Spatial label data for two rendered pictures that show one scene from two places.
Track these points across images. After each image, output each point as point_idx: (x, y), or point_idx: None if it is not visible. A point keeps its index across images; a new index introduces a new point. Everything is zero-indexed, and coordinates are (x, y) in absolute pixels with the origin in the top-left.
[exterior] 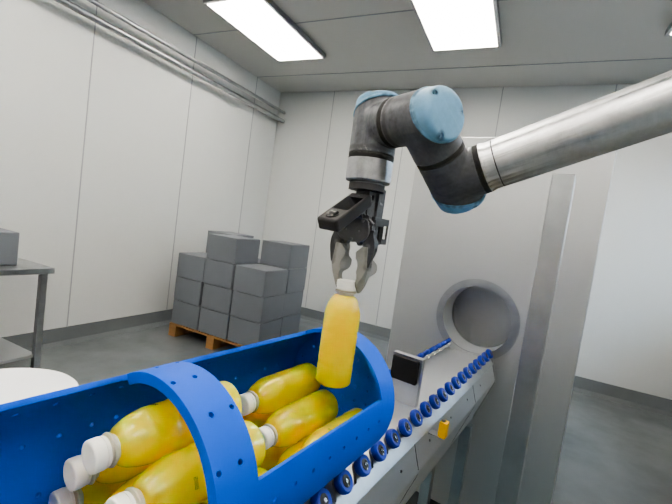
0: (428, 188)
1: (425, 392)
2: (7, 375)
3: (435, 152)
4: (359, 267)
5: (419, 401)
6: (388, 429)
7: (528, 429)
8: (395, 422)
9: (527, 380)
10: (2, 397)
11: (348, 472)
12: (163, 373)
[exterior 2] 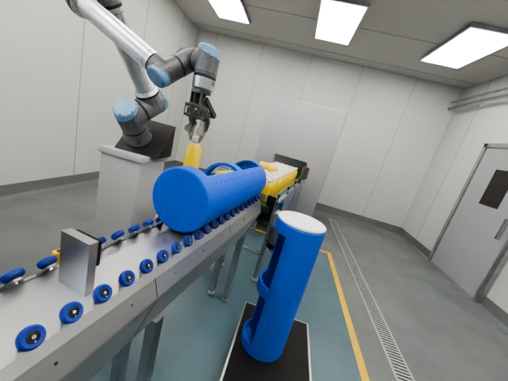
0: (175, 81)
1: (2, 314)
2: (316, 227)
3: None
4: (193, 128)
5: (44, 289)
6: (137, 225)
7: None
8: (110, 257)
9: None
10: (298, 219)
11: None
12: (232, 163)
